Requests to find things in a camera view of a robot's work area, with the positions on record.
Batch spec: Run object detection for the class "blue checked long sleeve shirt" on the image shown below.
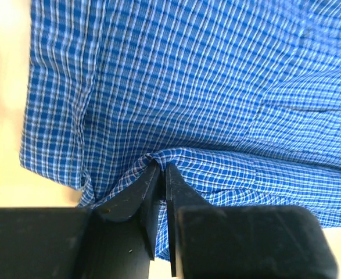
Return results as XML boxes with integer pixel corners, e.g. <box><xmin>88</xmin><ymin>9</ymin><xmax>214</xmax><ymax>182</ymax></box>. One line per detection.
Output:
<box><xmin>19</xmin><ymin>0</ymin><xmax>341</xmax><ymax>270</ymax></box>

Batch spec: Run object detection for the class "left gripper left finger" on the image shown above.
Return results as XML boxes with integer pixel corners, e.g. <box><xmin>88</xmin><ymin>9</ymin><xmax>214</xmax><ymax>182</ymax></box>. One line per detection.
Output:
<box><xmin>72</xmin><ymin>164</ymin><xmax>161</xmax><ymax>278</ymax></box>

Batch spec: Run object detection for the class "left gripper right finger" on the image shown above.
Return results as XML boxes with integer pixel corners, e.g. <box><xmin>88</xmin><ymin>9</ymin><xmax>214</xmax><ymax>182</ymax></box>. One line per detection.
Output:
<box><xmin>165</xmin><ymin>164</ymin><xmax>339</xmax><ymax>278</ymax></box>

